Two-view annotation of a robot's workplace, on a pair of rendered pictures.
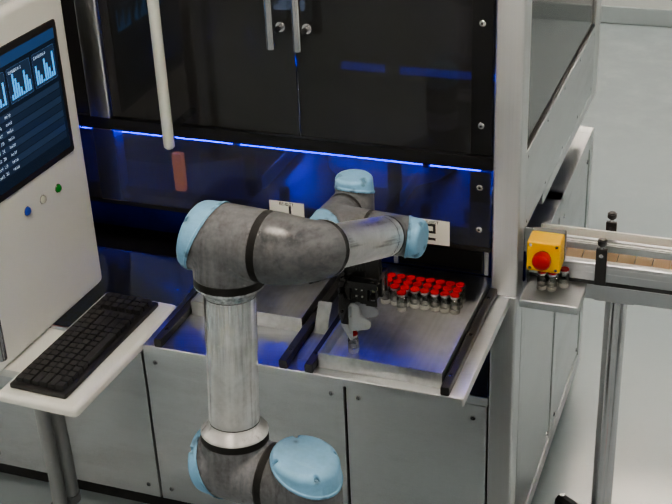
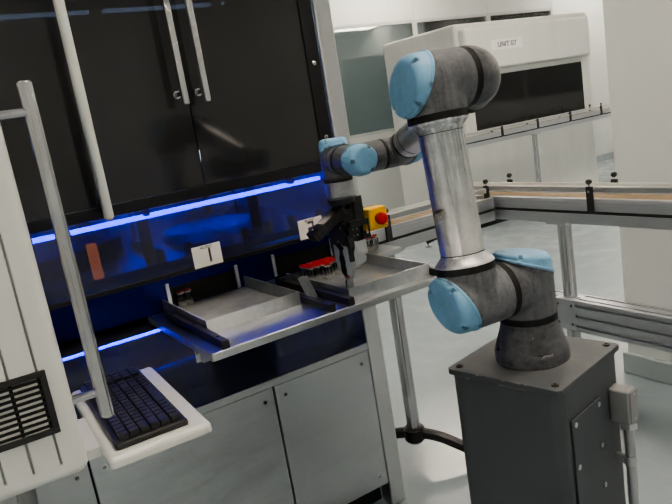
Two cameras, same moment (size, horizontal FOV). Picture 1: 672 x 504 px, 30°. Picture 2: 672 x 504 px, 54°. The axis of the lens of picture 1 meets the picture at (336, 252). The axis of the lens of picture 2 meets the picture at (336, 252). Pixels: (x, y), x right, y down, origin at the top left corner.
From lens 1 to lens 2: 1.99 m
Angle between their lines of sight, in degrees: 51
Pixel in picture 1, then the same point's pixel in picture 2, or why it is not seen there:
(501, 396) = (374, 336)
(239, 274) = (470, 90)
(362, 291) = (356, 230)
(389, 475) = (317, 449)
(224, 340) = (464, 162)
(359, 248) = not seen: hidden behind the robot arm
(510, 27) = (331, 62)
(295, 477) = (543, 255)
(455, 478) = (359, 421)
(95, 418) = not seen: outside the picture
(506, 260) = not seen: hidden behind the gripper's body
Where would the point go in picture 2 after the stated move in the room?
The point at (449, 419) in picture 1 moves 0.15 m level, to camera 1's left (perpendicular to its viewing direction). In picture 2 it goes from (347, 374) to (319, 394)
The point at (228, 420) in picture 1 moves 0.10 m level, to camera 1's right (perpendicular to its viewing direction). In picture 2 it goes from (478, 239) to (499, 227)
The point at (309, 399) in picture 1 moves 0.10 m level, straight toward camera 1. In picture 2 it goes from (249, 418) to (275, 423)
